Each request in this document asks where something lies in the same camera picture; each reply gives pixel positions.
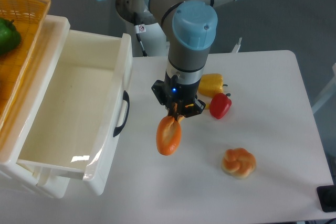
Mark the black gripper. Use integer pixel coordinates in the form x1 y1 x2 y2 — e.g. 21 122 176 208
151 74 205 123

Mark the long orange bread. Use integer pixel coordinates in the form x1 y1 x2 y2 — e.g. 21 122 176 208
156 116 182 156

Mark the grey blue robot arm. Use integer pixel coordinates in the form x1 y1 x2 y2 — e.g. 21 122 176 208
99 0 236 121

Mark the round knotted bread roll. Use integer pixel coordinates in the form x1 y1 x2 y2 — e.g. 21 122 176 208
221 148 257 179

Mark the upper white drawer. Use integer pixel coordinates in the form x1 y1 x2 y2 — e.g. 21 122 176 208
18 30 133 195

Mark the white drawer cabinet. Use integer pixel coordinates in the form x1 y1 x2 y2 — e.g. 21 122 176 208
1 15 70 198

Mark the red bell pepper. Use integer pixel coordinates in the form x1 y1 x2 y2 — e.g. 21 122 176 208
209 93 232 119

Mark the yellow bell pepper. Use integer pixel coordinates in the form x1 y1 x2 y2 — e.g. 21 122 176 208
198 73 224 98

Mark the black device at edge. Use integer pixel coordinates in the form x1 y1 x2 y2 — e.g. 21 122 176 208
317 185 335 212

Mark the yellow woven basket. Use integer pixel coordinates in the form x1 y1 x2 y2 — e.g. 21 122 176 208
1 0 51 126

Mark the green bell pepper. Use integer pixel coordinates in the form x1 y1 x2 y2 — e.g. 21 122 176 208
1 17 22 55

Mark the black drawer handle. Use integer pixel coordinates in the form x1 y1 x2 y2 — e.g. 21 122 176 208
113 90 130 137

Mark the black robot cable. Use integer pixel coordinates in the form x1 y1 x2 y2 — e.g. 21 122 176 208
133 11 149 57

